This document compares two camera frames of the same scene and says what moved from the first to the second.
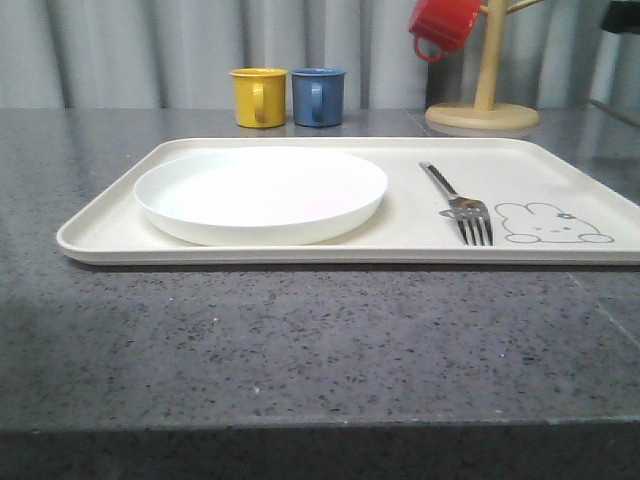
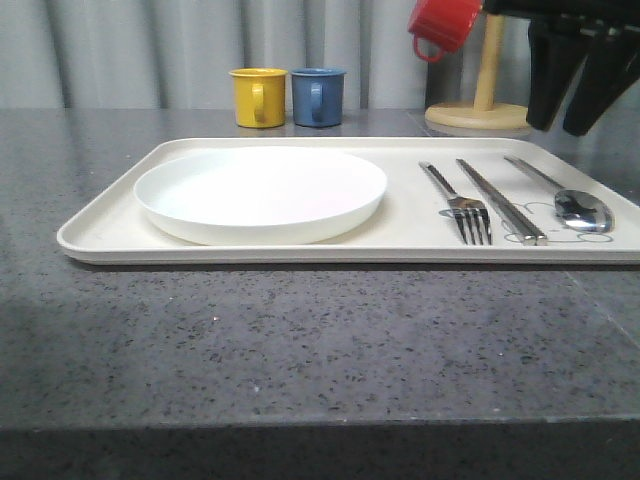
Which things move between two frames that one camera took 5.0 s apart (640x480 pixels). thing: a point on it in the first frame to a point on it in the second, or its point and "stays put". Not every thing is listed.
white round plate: [262, 196] stays put
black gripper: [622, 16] to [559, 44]
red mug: [447, 22] stays put
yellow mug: [260, 97] stays put
